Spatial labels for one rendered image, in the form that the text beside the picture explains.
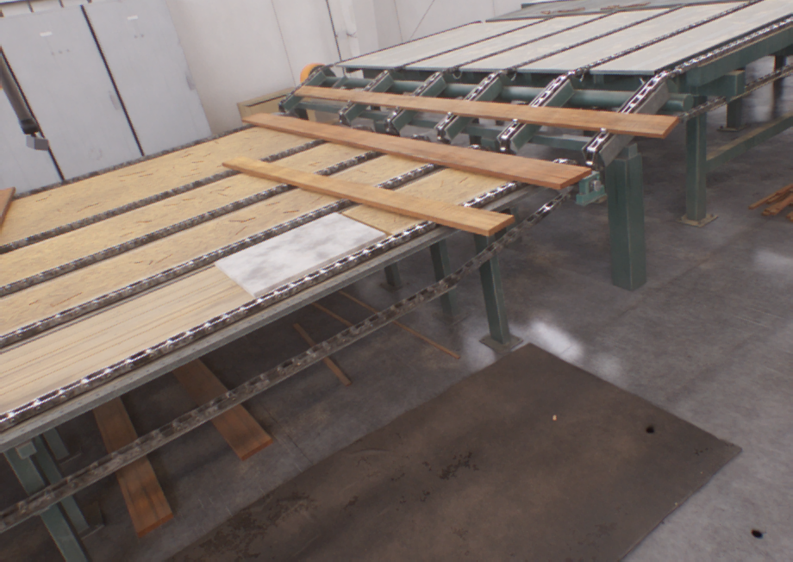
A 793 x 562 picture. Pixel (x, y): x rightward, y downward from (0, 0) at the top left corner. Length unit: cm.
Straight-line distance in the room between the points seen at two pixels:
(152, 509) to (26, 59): 540
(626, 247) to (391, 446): 162
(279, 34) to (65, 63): 267
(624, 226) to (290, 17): 633
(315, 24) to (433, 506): 740
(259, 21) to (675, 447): 732
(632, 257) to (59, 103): 590
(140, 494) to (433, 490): 127
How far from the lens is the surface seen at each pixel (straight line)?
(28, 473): 248
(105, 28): 764
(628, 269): 358
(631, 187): 340
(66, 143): 761
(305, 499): 272
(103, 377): 228
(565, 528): 242
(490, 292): 313
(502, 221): 245
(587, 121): 341
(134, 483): 319
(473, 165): 316
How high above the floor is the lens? 185
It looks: 24 degrees down
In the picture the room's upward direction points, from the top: 12 degrees counter-clockwise
